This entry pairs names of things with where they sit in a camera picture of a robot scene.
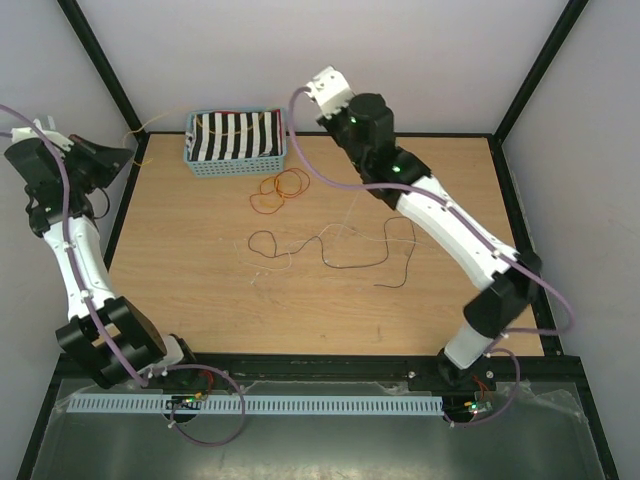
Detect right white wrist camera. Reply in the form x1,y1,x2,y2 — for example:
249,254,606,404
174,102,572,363
306,66,355,119

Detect white zip tie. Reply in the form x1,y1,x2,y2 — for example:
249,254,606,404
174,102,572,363
336,192,360,240

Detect light blue plastic basket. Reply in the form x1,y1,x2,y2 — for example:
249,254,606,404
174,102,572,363
183,108,287,178

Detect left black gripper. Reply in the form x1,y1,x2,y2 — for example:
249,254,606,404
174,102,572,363
60,133,135,192

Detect black white striped cloth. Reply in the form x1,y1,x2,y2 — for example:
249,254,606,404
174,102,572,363
186,109,284,162

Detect yellow wire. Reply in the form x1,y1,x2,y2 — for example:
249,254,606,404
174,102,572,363
122,110,311,201

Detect black enclosure frame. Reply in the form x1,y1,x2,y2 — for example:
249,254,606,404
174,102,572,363
17,1,618,479

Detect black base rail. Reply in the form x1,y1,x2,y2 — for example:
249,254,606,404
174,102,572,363
183,353,496,395

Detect dark purple wire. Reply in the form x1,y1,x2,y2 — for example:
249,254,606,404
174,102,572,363
247,216,417,290

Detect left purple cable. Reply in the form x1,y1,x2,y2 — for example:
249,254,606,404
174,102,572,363
0,103,247,446

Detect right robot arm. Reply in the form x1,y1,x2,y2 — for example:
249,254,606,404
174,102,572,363
318,91,541,389

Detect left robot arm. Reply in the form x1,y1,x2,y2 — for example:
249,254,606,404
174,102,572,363
5,132,200,388

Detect light blue slotted cable duct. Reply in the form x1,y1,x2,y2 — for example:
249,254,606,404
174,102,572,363
66,394,443,416

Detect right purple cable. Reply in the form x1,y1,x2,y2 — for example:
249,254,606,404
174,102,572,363
287,86,576,429

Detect purple cable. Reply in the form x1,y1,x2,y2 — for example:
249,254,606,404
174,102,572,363
0,103,247,446
287,86,576,429

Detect white wire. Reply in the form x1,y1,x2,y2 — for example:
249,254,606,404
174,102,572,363
233,222,431,274

